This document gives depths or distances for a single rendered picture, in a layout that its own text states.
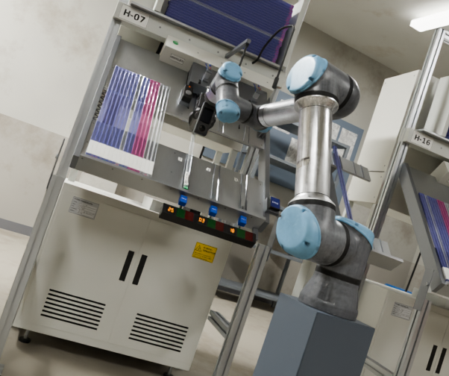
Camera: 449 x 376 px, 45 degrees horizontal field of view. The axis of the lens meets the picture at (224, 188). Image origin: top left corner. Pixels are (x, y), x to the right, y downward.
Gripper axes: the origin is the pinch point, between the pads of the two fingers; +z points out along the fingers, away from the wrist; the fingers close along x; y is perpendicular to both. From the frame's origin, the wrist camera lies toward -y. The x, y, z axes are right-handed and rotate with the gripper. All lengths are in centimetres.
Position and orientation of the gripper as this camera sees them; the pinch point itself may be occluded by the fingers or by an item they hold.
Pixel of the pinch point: (194, 132)
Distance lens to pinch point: 205.9
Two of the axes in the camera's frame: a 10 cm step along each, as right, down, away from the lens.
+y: 1.4, -8.3, 5.4
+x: -9.1, -3.3, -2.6
